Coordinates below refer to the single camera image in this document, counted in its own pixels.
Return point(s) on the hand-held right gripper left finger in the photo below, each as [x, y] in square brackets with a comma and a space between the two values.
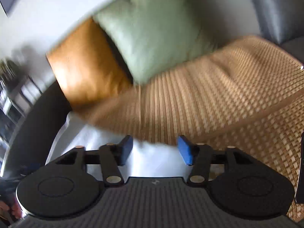
[127, 147]

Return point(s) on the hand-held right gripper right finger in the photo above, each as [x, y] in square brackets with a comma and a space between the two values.
[185, 150]

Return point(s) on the grey sweatshirt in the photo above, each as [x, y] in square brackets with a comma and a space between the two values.
[95, 135]

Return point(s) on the person's left hand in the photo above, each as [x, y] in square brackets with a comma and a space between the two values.
[14, 210]

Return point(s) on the brown woven seat mat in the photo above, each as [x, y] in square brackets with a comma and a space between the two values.
[213, 99]

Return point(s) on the white-topped black metal rack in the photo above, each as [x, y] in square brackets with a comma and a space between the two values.
[26, 92]

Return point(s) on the orange leather cushion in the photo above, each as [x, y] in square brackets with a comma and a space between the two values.
[83, 71]

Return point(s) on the green leather cushion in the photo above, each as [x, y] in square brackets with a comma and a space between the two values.
[154, 28]

